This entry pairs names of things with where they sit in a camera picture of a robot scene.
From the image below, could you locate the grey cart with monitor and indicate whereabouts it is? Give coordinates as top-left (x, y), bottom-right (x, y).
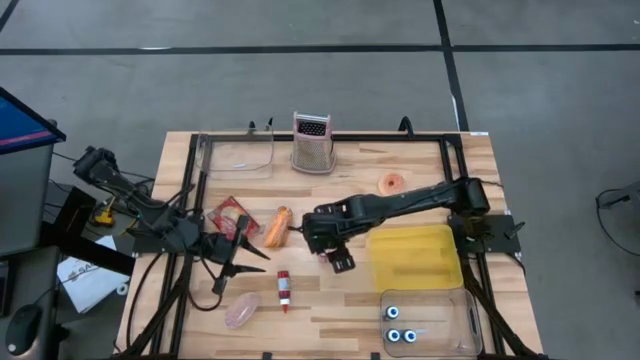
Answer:
top-left (0, 87), bottom-right (67, 256)

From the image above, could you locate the red snack packet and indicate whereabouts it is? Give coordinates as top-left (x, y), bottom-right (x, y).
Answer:
top-left (207, 195), bottom-right (262, 242)

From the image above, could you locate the dark red squeeze bottle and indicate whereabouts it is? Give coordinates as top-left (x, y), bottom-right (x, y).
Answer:
top-left (277, 270), bottom-right (292, 315)

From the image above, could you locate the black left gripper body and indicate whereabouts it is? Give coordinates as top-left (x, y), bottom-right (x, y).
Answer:
top-left (202, 214), bottom-right (250, 296)

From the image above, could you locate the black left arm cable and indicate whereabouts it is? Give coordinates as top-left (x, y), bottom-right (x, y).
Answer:
top-left (185, 257), bottom-right (225, 312)

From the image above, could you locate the yellow hand tool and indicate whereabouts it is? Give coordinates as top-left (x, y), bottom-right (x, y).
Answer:
top-left (93, 199), bottom-right (116, 229)

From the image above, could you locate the orange bread loaf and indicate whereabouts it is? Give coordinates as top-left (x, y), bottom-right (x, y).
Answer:
top-left (263, 205), bottom-right (295, 249)

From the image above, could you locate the black metal table frame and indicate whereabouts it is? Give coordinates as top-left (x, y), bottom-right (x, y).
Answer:
top-left (119, 130), bottom-right (546, 360)

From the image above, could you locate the white paper bag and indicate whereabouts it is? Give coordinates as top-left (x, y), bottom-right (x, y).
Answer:
top-left (56, 234), bottom-right (132, 315)

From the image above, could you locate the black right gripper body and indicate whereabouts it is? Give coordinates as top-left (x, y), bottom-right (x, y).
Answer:
top-left (301, 203), bottom-right (357, 275)

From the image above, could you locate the yellow plastic tray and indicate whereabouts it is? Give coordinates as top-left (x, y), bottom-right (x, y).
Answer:
top-left (367, 224), bottom-right (465, 293)

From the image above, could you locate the metal box grater pink trim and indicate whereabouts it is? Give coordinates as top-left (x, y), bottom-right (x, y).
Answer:
top-left (290, 111), bottom-right (337, 175)

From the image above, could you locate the clear plastic bin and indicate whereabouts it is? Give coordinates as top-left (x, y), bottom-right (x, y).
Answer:
top-left (379, 287), bottom-right (484, 359)
top-left (194, 130), bottom-right (276, 180)

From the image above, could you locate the black computer mouse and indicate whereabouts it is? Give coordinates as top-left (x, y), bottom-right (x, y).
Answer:
top-left (4, 303), bottom-right (44, 357)

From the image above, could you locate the glazed donut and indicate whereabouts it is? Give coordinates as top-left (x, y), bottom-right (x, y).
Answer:
top-left (378, 172), bottom-right (407, 197)

